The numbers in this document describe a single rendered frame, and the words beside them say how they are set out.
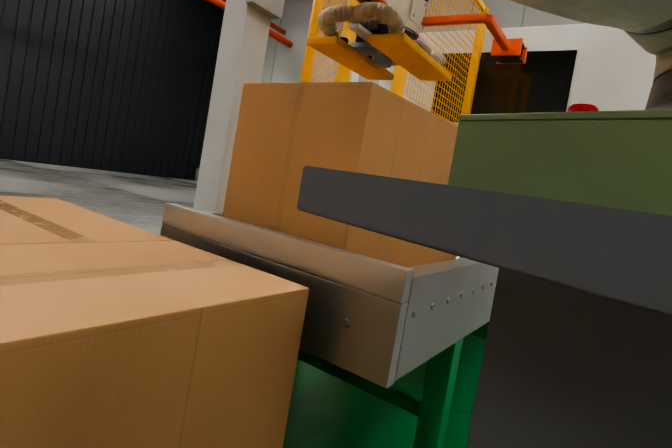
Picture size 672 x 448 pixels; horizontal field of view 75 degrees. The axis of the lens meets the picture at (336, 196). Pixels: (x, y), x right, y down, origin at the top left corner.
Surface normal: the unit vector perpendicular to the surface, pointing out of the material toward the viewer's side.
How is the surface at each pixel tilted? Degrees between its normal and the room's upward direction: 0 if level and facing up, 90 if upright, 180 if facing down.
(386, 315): 90
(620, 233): 90
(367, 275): 90
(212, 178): 90
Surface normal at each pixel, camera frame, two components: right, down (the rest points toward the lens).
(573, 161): -0.78, -0.11
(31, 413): 0.81, 0.16
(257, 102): -0.61, -0.07
